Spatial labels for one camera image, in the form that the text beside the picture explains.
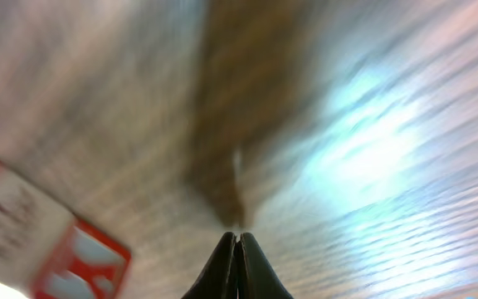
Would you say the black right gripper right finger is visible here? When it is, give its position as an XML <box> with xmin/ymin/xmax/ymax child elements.
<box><xmin>237</xmin><ymin>233</ymin><xmax>293</xmax><ymax>299</ymax></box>

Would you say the red Y leaf block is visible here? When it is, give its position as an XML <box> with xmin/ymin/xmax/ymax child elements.
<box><xmin>31</xmin><ymin>217</ymin><xmax>132</xmax><ymax>299</ymax></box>

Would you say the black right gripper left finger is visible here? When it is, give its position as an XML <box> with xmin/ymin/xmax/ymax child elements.
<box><xmin>183</xmin><ymin>232</ymin><xmax>237</xmax><ymax>299</ymax></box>

